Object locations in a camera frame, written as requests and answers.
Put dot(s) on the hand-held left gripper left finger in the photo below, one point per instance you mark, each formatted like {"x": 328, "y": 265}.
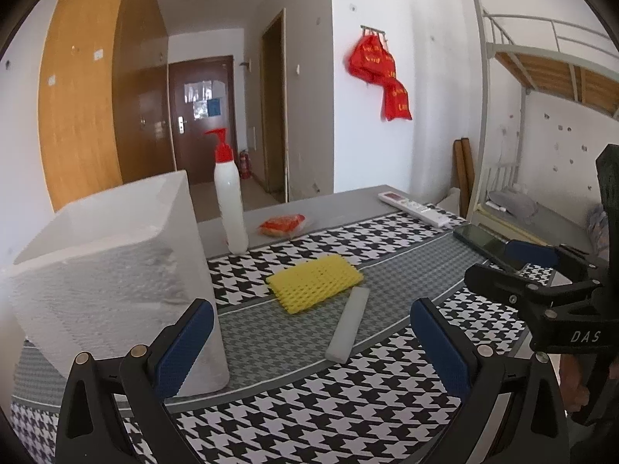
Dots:
{"x": 181, "y": 353}

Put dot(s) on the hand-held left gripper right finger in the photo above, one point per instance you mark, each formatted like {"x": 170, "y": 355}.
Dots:
{"x": 445, "y": 348}

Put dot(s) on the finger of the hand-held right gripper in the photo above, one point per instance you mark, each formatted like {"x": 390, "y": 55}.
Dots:
{"x": 503, "y": 285}
{"x": 532, "y": 253}

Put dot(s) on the white foam strip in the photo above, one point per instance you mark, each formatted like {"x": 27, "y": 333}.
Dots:
{"x": 348, "y": 324}

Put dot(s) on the white foam box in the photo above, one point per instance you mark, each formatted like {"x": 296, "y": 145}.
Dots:
{"x": 121, "y": 270}

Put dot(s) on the yellow foam net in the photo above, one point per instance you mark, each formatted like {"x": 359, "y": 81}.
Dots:
{"x": 314, "y": 280}

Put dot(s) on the person's right hand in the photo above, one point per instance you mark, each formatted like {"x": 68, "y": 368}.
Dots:
{"x": 573, "y": 382}

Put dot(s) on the black smartphone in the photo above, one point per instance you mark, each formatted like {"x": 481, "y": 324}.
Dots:
{"x": 483, "y": 241}

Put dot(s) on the grey pillow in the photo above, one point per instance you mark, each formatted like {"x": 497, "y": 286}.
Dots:
{"x": 512, "y": 204}

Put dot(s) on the patterned blanket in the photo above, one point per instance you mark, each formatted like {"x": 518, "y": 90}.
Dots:
{"x": 598, "y": 227}

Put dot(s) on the wooden pole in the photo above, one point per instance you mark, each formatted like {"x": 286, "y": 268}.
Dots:
{"x": 468, "y": 174}
{"x": 458, "y": 174}

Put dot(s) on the houndstooth tablecloth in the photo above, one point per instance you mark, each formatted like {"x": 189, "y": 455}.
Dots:
{"x": 338, "y": 396}

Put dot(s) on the white remote control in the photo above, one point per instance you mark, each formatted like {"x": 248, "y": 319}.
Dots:
{"x": 413, "y": 209}

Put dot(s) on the white red pump bottle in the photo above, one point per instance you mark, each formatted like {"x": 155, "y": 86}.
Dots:
{"x": 231, "y": 203}

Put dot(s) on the orange snack packet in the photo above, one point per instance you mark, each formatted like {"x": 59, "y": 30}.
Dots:
{"x": 280, "y": 225}

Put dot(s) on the white metal bunk bed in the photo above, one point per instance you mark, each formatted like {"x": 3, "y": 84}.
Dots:
{"x": 532, "y": 63}

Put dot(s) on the red fire extinguisher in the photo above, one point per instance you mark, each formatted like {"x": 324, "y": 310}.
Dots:
{"x": 245, "y": 164}

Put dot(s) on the dark brown door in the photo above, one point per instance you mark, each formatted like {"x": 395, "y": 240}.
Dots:
{"x": 203, "y": 145}

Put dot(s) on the red cloth banner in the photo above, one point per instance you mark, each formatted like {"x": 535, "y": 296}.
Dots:
{"x": 382, "y": 72}

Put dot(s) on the wooden wardrobe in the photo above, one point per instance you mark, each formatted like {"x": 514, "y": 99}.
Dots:
{"x": 87, "y": 130}

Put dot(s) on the wooden side door frame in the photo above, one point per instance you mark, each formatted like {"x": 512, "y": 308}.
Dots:
{"x": 283, "y": 106}

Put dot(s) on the metal wall hook rack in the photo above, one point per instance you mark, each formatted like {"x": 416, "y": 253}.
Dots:
{"x": 375, "y": 30}

